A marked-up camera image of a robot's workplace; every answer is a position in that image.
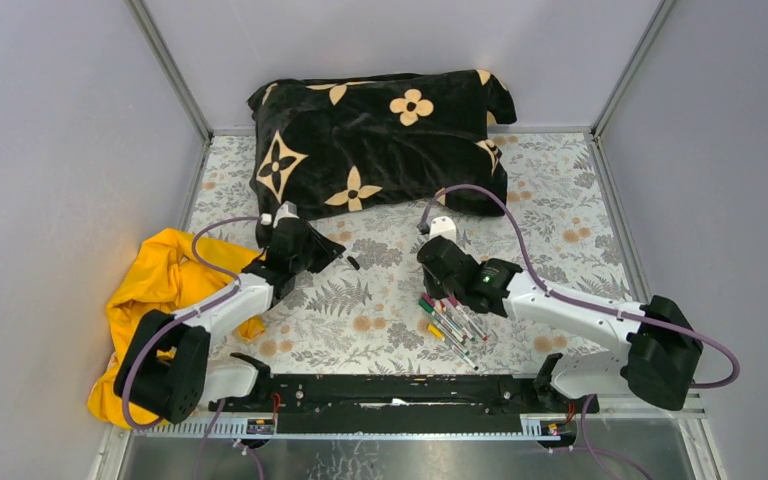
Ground green cap marker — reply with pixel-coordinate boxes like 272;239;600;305
418;299;465;345

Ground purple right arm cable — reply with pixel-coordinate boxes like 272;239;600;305
418;184;741;480

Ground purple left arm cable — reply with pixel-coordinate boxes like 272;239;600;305
120;215;273;431

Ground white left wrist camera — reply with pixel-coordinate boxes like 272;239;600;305
258;201;298;228

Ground black floral pillow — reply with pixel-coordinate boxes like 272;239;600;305
247;69;517;220

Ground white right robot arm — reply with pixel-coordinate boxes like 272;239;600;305
417;236;703;412

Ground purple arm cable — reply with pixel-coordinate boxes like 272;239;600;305
418;184;741;480
120;215;273;431

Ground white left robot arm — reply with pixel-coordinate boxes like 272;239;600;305
88;217;345;428

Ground yellow cloth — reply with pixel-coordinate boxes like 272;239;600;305
86;228;231;429

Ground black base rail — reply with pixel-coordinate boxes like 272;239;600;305
223;374;600;435

